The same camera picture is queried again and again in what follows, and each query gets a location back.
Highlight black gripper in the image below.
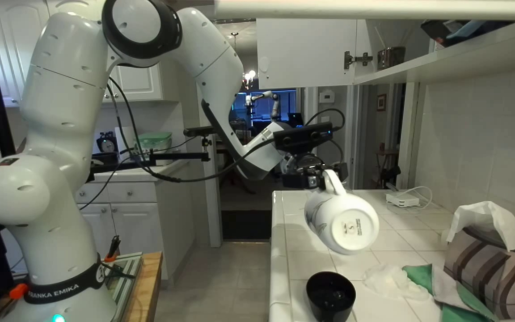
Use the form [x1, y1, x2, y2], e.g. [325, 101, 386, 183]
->
[280, 151, 348, 189]

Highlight white mug with blue flowers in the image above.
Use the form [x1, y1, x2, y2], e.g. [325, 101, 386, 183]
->
[302, 167, 382, 257]

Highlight black measuring cup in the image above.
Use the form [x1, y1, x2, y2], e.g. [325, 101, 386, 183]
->
[303, 269, 357, 322]

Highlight blue lit monitor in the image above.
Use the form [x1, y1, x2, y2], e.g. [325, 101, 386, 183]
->
[228, 87, 302, 137]

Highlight crumpled clear plastic wrap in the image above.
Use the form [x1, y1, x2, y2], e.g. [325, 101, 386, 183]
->
[361, 262, 416, 296]

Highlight green cloth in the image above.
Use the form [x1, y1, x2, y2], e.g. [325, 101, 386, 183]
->
[400, 262, 500, 322]

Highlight white plastic bag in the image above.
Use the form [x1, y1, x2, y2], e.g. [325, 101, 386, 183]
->
[445, 198, 515, 251]

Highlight green basket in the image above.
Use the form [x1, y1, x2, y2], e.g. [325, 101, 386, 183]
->
[135, 130, 173, 153]

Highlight colourful snack bag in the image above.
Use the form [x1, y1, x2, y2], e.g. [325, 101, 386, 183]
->
[420, 17, 515, 47]

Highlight striped oven mitt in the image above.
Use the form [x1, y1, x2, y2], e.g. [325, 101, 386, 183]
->
[443, 228, 515, 319]

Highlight white upper kitchen cabinets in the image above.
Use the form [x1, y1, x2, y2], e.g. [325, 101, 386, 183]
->
[0, 0, 166, 110]

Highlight white kitchen cabinets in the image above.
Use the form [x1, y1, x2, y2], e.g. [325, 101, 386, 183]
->
[0, 0, 166, 110]
[75, 158, 210, 282]

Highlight white lower kitchen cabinets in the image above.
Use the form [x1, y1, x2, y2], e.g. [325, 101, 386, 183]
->
[75, 158, 210, 282]

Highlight small blue clock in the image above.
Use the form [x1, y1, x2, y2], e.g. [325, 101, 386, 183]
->
[94, 128, 119, 157]

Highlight orange clamp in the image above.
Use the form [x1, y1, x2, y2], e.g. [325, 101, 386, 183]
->
[5, 282, 30, 300]

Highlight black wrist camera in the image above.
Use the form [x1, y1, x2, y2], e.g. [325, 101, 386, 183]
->
[271, 121, 336, 149]

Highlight white adapter cable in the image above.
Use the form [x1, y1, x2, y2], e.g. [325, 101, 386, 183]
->
[402, 183, 446, 210]

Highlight white wall cabinet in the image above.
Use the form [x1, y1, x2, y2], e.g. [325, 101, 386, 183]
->
[253, 15, 373, 90]

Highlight white wall shelf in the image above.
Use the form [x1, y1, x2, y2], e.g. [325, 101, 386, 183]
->
[352, 19, 515, 85]

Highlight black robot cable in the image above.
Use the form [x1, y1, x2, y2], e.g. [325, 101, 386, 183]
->
[103, 76, 348, 185]

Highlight aluminium frame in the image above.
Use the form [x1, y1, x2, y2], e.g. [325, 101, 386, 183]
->
[103, 251, 146, 305]

